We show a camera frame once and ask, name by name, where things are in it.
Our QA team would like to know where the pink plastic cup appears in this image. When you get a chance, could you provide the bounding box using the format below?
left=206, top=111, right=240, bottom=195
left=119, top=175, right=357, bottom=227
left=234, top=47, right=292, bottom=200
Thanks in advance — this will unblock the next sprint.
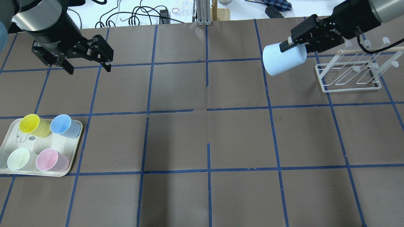
left=36, top=148, right=70, bottom=172

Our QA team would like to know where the dark plaid cloth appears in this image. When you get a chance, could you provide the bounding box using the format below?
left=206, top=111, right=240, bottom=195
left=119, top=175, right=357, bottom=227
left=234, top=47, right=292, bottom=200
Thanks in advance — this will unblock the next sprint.
left=262, top=0, right=292, bottom=12

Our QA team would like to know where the light blue plastic cup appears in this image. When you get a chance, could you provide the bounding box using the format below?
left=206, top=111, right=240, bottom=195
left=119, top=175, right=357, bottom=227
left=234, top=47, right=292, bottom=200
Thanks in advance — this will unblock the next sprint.
left=263, top=43, right=307, bottom=76

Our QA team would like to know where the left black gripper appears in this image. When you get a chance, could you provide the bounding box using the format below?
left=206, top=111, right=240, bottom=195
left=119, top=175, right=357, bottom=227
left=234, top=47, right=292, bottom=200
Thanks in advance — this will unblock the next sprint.
left=13, top=3, right=114, bottom=75

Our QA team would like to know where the wooden stand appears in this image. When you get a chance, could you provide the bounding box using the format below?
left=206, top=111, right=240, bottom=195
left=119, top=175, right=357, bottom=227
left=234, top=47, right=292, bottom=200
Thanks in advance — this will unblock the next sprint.
left=210, top=0, right=230, bottom=21

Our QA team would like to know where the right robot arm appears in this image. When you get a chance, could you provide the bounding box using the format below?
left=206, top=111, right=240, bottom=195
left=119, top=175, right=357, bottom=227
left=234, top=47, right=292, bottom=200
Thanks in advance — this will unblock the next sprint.
left=279, top=0, right=404, bottom=53

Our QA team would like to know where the cream plastic tray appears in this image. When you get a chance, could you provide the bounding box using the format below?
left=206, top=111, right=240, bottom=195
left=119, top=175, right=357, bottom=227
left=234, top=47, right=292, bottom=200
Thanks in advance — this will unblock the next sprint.
left=0, top=118, right=83, bottom=177

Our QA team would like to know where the yellow plastic cup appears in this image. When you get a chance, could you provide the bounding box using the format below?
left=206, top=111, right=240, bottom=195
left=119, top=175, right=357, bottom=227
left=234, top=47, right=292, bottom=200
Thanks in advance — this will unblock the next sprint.
left=19, top=114, right=51, bottom=137

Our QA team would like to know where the pale green plastic cup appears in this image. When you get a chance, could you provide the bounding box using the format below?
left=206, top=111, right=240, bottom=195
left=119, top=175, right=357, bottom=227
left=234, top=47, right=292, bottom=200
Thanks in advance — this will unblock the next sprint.
left=7, top=148, right=38, bottom=171

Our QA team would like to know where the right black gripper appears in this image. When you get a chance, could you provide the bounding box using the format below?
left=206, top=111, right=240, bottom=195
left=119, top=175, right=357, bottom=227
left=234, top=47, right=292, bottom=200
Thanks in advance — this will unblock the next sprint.
left=279, top=0, right=381, bottom=53

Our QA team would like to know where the aluminium frame post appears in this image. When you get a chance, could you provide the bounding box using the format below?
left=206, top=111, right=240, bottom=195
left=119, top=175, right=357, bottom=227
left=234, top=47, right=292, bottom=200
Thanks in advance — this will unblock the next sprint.
left=194, top=0, right=212, bottom=26

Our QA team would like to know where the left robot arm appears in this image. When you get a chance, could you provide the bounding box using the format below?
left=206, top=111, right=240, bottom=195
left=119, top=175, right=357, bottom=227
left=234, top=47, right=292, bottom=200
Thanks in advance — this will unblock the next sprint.
left=1, top=0, right=114, bottom=75

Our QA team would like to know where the white wire cup rack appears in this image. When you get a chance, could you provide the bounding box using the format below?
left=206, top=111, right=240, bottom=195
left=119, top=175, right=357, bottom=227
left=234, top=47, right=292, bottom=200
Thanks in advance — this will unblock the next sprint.
left=315, top=41, right=403, bottom=92

